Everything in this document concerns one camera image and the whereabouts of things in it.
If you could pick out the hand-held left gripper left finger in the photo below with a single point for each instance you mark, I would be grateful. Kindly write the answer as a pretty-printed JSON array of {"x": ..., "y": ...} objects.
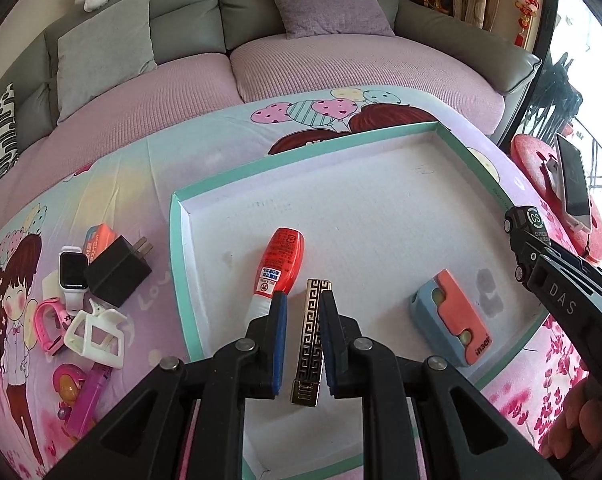
[{"x": 279, "y": 340}]

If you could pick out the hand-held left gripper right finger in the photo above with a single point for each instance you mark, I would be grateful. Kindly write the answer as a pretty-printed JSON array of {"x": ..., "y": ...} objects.
[{"x": 331, "y": 355}]

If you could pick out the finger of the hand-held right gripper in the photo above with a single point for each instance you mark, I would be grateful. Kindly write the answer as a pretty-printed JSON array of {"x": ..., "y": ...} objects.
[{"x": 583, "y": 271}]

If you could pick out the gold black patterned lighter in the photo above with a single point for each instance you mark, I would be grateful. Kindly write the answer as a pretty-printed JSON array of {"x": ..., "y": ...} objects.
[{"x": 308, "y": 320}]

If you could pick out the black toy truck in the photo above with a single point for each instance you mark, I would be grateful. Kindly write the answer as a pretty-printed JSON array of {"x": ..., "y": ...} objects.
[{"x": 533, "y": 222}]

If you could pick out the white tray with teal rim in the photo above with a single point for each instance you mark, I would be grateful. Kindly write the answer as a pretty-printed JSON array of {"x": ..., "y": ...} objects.
[{"x": 356, "y": 200}]

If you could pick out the white hair claw clip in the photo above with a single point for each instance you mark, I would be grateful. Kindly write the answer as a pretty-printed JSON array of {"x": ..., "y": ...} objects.
[{"x": 76, "y": 340}]

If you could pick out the pink helmet toy figure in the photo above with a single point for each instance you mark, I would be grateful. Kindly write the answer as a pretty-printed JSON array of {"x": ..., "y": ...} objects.
[{"x": 66, "y": 385}]

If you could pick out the white smartwatch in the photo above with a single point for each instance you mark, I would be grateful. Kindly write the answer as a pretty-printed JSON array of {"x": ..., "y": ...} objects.
[{"x": 71, "y": 270}]

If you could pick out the person's right hand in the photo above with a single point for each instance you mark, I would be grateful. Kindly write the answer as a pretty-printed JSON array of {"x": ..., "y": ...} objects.
[{"x": 576, "y": 420}]

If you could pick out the red glue bottle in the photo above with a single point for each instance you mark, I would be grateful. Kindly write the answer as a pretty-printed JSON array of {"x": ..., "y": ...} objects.
[{"x": 281, "y": 260}]

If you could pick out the smartphone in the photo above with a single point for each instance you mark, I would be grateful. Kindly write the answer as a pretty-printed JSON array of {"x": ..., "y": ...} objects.
[{"x": 576, "y": 180}]

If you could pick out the blue coral card holder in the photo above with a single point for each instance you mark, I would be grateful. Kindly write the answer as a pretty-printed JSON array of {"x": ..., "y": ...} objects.
[{"x": 451, "y": 310}]

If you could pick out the red round stool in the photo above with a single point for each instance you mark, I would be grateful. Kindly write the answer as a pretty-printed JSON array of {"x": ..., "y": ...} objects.
[{"x": 528, "y": 160}]

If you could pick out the black power adapter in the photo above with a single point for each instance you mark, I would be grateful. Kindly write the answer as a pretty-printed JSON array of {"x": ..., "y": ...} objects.
[{"x": 113, "y": 272}]

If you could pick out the pink candy dispenser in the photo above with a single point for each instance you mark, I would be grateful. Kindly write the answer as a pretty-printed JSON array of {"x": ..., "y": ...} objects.
[{"x": 88, "y": 400}]

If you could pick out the printed blanket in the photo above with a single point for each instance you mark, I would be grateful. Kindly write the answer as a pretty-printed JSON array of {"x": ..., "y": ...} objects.
[{"x": 181, "y": 160}]

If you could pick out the orange blue case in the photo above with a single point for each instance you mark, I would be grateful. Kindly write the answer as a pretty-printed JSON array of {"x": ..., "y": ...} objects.
[{"x": 98, "y": 240}]

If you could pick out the pink sofa cover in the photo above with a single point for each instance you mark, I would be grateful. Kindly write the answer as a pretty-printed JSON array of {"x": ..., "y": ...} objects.
[{"x": 331, "y": 65}]

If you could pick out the grey purple cushion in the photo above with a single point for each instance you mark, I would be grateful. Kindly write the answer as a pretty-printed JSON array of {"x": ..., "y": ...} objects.
[{"x": 321, "y": 0}]

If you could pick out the grey sofa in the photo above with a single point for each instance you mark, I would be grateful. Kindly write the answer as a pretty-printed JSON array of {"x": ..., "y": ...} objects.
[{"x": 181, "y": 5}]

